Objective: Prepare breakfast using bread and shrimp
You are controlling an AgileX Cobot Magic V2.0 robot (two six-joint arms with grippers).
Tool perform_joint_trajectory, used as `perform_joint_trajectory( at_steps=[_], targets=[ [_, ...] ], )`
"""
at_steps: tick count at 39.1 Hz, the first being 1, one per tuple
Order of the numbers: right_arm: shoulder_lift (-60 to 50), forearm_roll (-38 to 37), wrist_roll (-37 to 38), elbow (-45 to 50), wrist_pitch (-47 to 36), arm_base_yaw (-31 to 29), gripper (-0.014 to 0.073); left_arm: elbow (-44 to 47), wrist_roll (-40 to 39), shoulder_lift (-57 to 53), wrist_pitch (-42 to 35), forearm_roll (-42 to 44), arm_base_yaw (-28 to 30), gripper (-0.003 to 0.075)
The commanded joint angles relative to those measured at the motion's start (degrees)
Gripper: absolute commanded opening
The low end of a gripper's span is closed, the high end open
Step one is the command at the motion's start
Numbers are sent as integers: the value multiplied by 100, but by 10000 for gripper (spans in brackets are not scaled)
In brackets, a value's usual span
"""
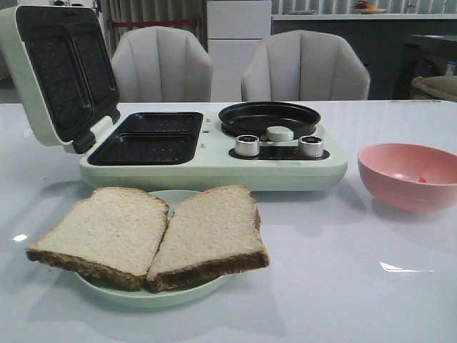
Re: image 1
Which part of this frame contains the pink bowl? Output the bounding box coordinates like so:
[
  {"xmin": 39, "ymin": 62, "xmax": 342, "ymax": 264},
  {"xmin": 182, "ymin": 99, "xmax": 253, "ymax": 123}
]
[{"xmin": 358, "ymin": 143, "xmax": 456, "ymax": 213}]

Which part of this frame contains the white refrigerator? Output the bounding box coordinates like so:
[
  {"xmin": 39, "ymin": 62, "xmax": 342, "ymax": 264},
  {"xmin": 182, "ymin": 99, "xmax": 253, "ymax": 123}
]
[{"xmin": 206, "ymin": 1, "xmax": 272, "ymax": 102}]

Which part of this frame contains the bread slice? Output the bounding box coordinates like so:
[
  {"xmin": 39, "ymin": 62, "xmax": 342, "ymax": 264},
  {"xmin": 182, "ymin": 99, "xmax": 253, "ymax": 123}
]
[
  {"xmin": 146, "ymin": 185, "xmax": 269, "ymax": 292},
  {"xmin": 26, "ymin": 187, "xmax": 169, "ymax": 291}
]

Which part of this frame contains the left grey chair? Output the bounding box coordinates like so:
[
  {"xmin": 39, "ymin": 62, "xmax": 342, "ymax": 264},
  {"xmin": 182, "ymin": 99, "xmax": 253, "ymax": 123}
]
[{"xmin": 111, "ymin": 26, "xmax": 212, "ymax": 103}]

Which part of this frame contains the light green plate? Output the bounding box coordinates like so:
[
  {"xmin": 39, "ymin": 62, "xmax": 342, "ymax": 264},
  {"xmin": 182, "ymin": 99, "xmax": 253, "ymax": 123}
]
[{"xmin": 74, "ymin": 189, "xmax": 229, "ymax": 309}]

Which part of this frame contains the black round frying pan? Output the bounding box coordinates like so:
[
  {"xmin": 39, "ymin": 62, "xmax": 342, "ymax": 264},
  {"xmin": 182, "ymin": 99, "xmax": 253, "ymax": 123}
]
[{"xmin": 219, "ymin": 101, "xmax": 321, "ymax": 139}]

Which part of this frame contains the green breakfast maker lid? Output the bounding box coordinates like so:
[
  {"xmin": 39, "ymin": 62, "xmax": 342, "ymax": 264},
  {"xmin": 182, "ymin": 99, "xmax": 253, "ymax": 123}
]
[{"xmin": 1, "ymin": 5, "xmax": 120, "ymax": 154}]

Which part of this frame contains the left silver control knob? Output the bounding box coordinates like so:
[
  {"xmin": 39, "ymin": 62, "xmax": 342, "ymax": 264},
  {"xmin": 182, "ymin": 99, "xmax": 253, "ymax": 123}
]
[{"xmin": 234, "ymin": 134, "xmax": 260, "ymax": 157}]

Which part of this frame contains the dark grey counter cabinet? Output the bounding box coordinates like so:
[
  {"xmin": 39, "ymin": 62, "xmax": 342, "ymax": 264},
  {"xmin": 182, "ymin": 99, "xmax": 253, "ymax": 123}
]
[{"xmin": 271, "ymin": 14, "xmax": 456, "ymax": 100}]

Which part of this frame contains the beige cushion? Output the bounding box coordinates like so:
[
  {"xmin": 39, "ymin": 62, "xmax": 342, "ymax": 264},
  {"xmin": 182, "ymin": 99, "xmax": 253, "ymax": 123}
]
[{"xmin": 411, "ymin": 76, "xmax": 457, "ymax": 102}]

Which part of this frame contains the grey chair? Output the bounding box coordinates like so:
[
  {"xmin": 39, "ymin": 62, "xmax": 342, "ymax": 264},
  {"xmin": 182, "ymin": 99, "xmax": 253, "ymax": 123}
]
[
  {"xmin": 241, "ymin": 30, "xmax": 371, "ymax": 101},
  {"xmin": 111, "ymin": 26, "xmax": 212, "ymax": 103}
]

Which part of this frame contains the right grey chair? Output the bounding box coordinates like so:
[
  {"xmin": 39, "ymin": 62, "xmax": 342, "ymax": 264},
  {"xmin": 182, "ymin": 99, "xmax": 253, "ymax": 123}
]
[{"xmin": 241, "ymin": 30, "xmax": 371, "ymax": 101}]

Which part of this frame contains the fruit plate on counter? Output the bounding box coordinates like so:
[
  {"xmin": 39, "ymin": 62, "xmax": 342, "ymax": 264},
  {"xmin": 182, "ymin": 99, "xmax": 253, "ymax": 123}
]
[{"xmin": 353, "ymin": 0, "xmax": 386, "ymax": 14}]

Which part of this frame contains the black washing machine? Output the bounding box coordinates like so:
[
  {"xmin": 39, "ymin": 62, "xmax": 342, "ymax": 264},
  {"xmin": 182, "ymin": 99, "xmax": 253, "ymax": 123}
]
[{"xmin": 393, "ymin": 35, "xmax": 456, "ymax": 100}]

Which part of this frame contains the silver control knob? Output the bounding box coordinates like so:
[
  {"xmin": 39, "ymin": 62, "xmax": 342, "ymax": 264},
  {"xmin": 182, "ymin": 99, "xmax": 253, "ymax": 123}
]
[
  {"xmin": 298, "ymin": 136, "xmax": 324, "ymax": 159},
  {"xmin": 234, "ymin": 134, "xmax": 260, "ymax": 157}
]

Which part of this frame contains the green breakfast maker base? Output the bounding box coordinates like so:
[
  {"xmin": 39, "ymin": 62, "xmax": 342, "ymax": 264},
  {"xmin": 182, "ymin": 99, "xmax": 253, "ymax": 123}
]
[{"xmin": 80, "ymin": 111, "xmax": 348, "ymax": 192}]

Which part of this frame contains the right silver control knob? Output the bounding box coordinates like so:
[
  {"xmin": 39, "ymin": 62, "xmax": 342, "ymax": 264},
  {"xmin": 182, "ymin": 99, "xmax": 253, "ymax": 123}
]
[{"xmin": 298, "ymin": 136, "xmax": 324, "ymax": 159}]

